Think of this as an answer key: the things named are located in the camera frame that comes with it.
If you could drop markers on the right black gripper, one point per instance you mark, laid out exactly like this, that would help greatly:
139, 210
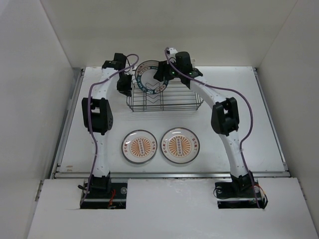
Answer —
161, 70

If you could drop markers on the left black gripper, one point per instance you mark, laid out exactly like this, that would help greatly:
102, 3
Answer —
125, 90

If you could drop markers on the orange sunburst plate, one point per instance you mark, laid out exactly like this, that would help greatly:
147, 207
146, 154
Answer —
180, 145
139, 147

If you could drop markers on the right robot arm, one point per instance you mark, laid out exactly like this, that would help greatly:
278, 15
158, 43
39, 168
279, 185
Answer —
225, 115

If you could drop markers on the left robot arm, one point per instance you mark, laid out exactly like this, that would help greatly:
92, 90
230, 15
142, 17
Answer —
98, 117

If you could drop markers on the white cutlery holder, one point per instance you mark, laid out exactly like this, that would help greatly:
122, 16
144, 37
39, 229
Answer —
193, 62

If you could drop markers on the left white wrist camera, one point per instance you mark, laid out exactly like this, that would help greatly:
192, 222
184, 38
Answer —
130, 71

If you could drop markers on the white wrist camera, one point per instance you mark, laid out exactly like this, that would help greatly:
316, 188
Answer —
130, 71
171, 52

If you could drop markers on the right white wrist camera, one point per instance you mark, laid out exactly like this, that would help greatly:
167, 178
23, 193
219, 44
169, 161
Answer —
171, 52

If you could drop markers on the wire dish rack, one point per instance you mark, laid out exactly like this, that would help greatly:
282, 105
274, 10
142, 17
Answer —
175, 97

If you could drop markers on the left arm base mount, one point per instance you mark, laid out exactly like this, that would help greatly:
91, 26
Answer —
103, 193

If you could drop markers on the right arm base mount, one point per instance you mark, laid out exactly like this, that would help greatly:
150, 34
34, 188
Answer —
253, 197

